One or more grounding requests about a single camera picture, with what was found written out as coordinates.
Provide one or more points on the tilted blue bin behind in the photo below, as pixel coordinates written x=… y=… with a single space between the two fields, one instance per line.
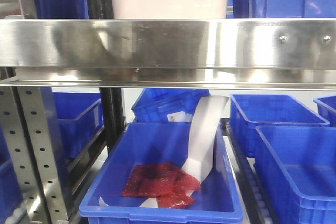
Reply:
x=167 y=105

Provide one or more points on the right rear blue bin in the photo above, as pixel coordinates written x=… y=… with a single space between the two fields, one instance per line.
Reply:
x=248 y=111

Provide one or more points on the stainless steel shelf beam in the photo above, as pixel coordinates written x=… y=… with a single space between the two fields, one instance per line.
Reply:
x=262 y=54

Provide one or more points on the right front blue bin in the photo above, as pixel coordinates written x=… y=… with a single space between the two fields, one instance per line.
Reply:
x=296 y=167

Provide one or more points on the far right blue bin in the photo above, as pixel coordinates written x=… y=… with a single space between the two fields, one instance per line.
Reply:
x=326 y=108

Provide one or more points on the far left lower blue bin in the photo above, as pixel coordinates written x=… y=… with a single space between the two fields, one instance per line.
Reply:
x=11 y=196

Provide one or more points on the white paper strip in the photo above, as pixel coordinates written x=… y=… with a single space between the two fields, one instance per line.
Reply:
x=188 y=146

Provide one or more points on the red mesh bags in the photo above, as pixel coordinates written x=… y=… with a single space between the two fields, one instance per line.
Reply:
x=165 y=182

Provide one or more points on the perforated steel upright post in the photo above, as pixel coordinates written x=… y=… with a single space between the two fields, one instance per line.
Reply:
x=30 y=127

